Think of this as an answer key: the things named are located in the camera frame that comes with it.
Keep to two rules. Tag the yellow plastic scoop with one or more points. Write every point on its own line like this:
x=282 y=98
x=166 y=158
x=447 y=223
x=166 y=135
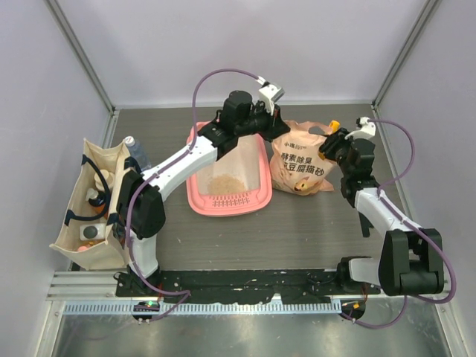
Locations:
x=334 y=125

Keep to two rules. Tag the clear plastic water bottle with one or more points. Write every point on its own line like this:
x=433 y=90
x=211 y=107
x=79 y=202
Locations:
x=137 y=151

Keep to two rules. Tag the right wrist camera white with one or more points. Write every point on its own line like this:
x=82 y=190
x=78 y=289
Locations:
x=365 y=129

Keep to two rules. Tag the tan litter pile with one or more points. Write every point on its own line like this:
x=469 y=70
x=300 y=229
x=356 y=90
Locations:
x=224 y=185

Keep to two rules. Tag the aluminium rail frame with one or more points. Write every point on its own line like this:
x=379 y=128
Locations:
x=116 y=293

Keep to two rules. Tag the white bottle grey cap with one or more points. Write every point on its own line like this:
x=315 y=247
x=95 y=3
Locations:
x=92 y=232

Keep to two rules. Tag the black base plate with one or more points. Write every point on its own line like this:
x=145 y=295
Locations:
x=258 y=286

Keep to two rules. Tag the black bag clip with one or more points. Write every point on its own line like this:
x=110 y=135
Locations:
x=366 y=225

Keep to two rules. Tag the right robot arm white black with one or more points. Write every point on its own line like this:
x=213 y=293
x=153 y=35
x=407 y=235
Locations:
x=410 y=262

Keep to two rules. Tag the pink cat litter bag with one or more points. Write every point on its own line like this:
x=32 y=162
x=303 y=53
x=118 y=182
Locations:
x=295 y=165

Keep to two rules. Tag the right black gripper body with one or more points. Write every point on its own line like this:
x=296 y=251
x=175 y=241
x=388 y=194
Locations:
x=343 y=152

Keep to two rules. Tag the dark bottle white pump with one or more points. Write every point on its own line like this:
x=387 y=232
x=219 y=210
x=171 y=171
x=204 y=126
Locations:
x=95 y=198

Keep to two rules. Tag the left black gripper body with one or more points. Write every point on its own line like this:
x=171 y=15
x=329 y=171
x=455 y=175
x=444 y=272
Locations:
x=257 y=122

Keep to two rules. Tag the beige canvas tote bag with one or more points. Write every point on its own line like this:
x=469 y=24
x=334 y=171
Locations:
x=111 y=252

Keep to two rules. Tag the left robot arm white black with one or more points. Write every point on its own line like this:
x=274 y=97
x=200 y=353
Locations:
x=142 y=195

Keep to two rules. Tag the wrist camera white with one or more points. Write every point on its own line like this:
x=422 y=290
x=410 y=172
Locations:
x=269 y=93
x=365 y=129

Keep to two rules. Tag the beige wooden item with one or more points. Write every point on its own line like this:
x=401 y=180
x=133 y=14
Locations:
x=104 y=176

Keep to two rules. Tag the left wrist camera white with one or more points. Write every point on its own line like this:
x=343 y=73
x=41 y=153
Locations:
x=269 y=93

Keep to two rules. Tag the pink litter box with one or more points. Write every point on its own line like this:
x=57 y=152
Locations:
x=248 y=162

